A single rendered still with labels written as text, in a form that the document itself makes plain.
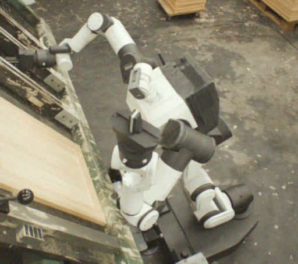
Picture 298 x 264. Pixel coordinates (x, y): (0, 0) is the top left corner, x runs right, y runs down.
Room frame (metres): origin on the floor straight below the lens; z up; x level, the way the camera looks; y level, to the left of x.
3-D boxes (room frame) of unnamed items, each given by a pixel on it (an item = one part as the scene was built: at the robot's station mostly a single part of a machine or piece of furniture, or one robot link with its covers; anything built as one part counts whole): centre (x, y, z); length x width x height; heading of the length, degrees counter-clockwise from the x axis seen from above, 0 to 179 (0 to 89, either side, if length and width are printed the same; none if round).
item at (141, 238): (0.80, 0.06, 0.69); 0.50 x 0.14 x 0.24; 22
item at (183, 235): (1.04, -0.38, 0.19); 0.64 x 0.52 x 0.33; 112
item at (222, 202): (1.05, -0.41, 0.28); 0.21 x 0.20 x 0.13; 112
